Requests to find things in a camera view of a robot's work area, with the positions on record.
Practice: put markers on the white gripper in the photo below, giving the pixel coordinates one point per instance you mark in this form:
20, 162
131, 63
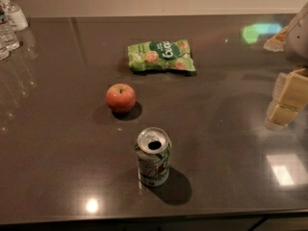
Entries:
298, 36

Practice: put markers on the green rice chip bag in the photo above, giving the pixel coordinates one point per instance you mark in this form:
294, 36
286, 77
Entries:
161, 55

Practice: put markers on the red apple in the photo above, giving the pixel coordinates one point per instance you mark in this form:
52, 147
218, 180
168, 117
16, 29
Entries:
121, 98

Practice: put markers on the opened soda can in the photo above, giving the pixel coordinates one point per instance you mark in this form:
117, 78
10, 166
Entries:
153, 152

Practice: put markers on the white hand sanitizer bottle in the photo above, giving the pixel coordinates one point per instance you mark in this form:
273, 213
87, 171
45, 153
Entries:
15, 15

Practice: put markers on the clear plastic water bottle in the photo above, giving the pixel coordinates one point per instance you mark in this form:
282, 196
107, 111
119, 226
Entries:
7, 35

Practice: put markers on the clear water bottle at edge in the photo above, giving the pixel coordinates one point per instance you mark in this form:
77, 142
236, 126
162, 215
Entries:
4, 52

